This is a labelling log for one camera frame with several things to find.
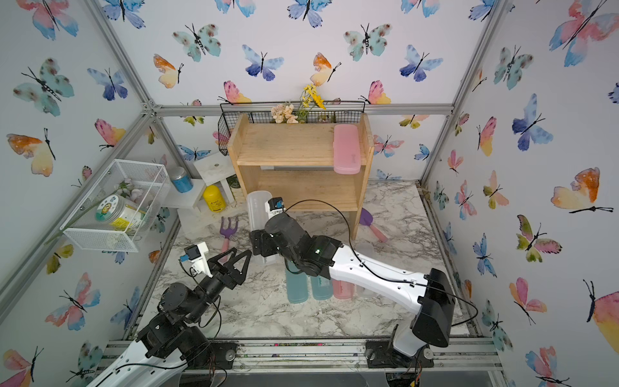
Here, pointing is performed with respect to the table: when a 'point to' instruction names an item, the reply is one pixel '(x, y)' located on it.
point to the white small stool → (210, 171)
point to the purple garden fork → (226, 233)
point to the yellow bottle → (215, 200)
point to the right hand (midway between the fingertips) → (262, 230)
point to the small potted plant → (233, 181)
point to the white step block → (193, 222)
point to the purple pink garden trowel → (367, 218)
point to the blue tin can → (180, 179)
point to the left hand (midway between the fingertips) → (244, 251)
